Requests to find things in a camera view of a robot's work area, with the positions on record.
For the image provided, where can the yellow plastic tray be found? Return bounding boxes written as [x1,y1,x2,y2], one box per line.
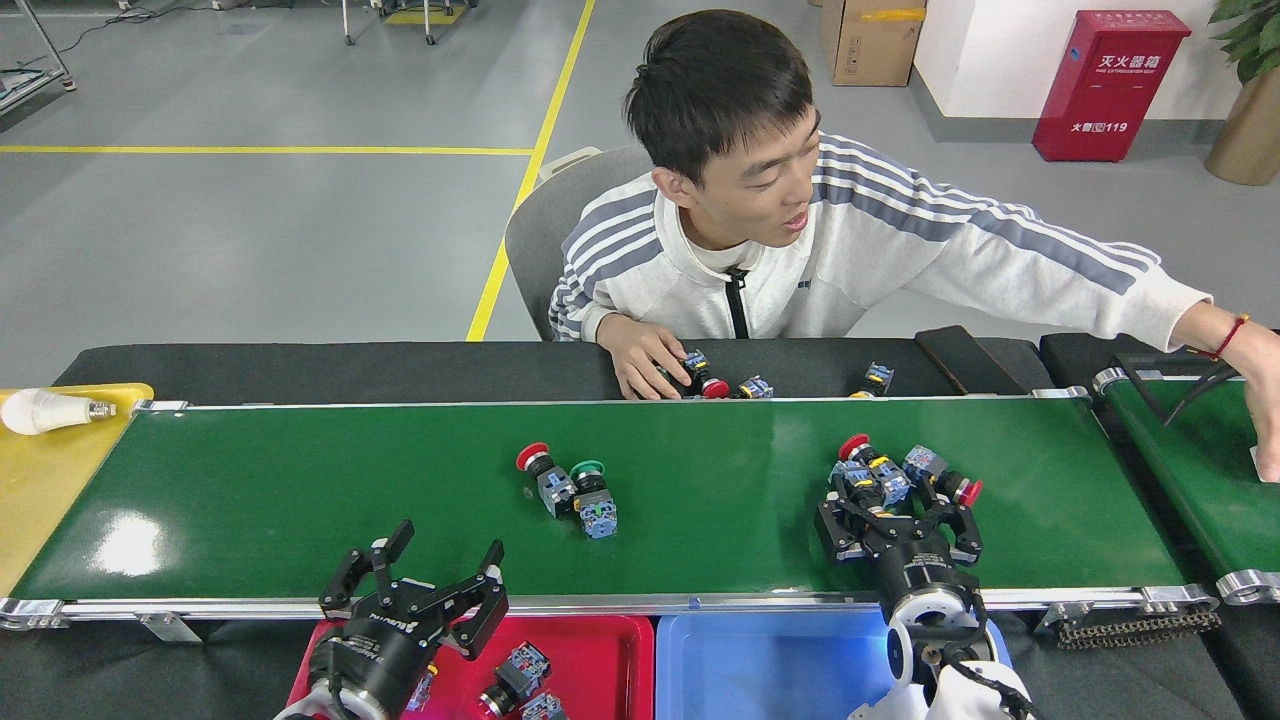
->
[0,383,156,599]

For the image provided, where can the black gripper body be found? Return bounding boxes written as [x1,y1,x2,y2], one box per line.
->
[305,595,461,720]
[878,528,981,606]

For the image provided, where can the black rectangular pad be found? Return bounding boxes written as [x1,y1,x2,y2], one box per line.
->
[915,325,1031,396]

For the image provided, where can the brown cardboard box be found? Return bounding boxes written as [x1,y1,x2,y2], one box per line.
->
[820,0,928,88]

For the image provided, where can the black cable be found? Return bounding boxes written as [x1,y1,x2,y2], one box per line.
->
[1165,360,1246,426]

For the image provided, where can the black roller chain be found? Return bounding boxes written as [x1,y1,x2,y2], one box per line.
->
[1055,607,1223,651]

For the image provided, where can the blue plastic bin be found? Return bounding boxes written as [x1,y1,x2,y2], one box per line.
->
[655,610,1013,720]

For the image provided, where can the black metal bracket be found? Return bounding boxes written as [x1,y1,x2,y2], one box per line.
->
[1113,352,1171,428]

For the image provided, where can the potted plant in golden pot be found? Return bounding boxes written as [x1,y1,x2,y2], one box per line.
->
[1205,0,1280,187]

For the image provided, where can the white light bulb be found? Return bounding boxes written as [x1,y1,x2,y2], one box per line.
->
[0,389,117,436]

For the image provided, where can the person's right hand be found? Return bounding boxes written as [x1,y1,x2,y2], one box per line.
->
[597,314,691,401]

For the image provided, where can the person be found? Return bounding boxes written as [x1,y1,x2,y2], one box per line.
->
[548,10,1280,483]

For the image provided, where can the grey office chair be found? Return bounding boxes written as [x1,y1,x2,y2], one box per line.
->
[505,146,656,341]

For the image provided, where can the large red plastic bin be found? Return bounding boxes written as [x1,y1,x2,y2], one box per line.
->
[285,615,656,720]

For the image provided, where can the grey metal rack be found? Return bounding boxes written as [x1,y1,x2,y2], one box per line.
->
[0,0,76,116]

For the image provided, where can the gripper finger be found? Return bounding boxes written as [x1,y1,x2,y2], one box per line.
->
[319,519,416,613]
[925,505,984,566]
[814,495,906,564]
[410,540,510,661]

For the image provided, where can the short green conveyor belt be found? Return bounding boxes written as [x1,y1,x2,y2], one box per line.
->
[1092,367,1280,607]

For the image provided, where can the red fire extinguisher cabinet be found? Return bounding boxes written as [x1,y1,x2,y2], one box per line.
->
[1032,10,1193,163]

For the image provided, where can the person's left hand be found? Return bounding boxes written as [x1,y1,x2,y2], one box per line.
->
[1222,322,1280,483]

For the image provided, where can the white wheeled stand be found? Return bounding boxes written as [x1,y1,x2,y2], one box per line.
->
[340,0,481,46]

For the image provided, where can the long green conveyor belt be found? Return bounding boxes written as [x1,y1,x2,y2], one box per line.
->
[0,387,1223,631]

